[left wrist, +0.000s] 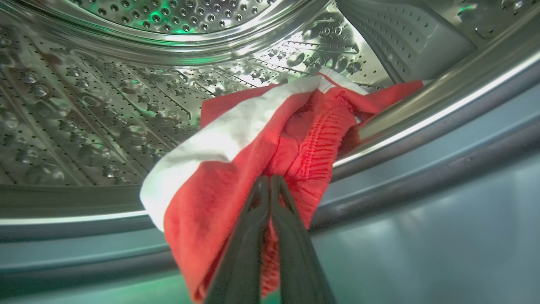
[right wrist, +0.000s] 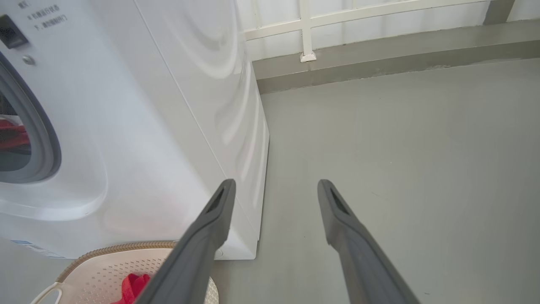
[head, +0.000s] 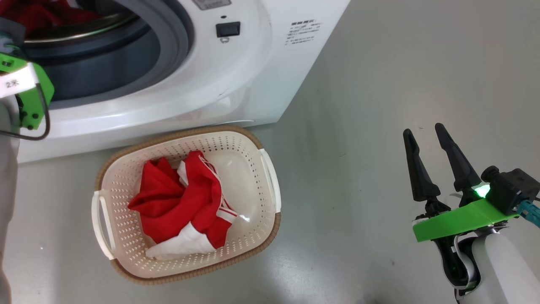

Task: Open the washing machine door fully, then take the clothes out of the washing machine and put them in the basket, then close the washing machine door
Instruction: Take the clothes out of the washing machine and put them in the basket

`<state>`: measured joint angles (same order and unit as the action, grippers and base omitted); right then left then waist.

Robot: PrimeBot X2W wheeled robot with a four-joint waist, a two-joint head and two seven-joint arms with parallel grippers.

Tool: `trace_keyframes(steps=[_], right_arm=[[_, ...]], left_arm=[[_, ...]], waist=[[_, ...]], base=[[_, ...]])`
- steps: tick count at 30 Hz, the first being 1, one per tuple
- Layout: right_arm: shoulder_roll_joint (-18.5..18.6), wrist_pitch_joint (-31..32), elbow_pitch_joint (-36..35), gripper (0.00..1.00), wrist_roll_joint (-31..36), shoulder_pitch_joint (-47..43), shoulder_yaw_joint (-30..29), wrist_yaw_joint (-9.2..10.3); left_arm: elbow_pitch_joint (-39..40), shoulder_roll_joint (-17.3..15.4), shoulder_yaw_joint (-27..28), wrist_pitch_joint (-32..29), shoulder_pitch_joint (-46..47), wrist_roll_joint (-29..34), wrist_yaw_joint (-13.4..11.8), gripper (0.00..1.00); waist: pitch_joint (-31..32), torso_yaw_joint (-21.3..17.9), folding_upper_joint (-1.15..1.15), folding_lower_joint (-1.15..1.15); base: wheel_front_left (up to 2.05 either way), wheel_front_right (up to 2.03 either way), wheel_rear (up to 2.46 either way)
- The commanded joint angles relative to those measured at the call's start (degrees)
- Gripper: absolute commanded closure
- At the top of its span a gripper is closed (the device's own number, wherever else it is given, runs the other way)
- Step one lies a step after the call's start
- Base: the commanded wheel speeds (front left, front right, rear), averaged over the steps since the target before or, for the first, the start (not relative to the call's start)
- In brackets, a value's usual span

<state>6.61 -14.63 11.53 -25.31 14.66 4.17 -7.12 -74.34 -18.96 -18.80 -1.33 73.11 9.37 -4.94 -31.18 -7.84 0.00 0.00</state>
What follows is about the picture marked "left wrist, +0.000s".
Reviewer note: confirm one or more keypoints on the perforated steel washer drum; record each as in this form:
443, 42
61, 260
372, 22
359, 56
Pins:
105, 105

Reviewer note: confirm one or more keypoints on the grey rubber door seal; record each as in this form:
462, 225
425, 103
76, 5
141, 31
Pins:
422, 169

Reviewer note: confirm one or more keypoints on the white front-load washing machine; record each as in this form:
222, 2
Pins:
443, 261

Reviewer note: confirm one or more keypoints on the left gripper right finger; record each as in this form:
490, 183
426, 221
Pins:
295, 257

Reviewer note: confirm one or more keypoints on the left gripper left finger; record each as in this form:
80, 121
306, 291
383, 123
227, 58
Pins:
244, 253

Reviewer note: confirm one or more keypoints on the red and white garment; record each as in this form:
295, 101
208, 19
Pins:
219, 181

